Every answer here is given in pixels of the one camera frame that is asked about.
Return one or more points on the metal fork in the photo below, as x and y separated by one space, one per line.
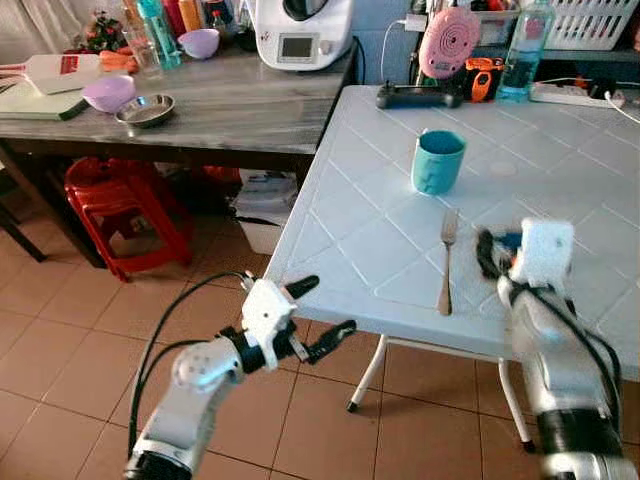
447 270

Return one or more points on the green cutting board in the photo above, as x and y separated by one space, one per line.
30 105

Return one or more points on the white charger plug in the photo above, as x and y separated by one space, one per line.
416 23

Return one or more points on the teal cup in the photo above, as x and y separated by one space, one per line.
438 165

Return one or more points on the white box red label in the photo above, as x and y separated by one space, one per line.
60 72

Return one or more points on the steel bowl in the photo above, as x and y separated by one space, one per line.
145 110

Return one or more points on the purple plastic bowl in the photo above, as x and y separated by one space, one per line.
198 43
108 92

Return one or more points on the white plastic basket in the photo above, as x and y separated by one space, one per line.
595 22

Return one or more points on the white plastic table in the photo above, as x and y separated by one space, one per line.
560 160

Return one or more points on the teal bottle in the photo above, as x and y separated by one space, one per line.
160 35

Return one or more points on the white kitchen appliance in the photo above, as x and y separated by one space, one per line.
300 35

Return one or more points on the black controller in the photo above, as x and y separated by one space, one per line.
418 96

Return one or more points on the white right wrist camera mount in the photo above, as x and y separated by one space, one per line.
545 250

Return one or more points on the dark chair leg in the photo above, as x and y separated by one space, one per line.
20 230

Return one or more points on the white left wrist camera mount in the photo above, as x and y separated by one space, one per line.
265 310

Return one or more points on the small flower plant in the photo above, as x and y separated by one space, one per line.
103 32

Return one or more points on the white power strip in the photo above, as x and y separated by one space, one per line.
570 95

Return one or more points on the white plastic bin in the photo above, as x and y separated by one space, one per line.
262 210

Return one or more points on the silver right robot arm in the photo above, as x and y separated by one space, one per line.
560 390

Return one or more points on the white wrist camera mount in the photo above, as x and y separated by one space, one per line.
545 250
265 310

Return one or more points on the blue water bottle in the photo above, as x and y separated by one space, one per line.
522 60

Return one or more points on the orange black device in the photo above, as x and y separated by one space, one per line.
484 80

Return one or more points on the clear drinking glass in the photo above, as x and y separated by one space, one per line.
143 55

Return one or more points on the red plastic stool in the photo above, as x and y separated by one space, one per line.
115 200

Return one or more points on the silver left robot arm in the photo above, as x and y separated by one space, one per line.
195 375

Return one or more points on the grey wooden table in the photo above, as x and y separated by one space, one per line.
240 105

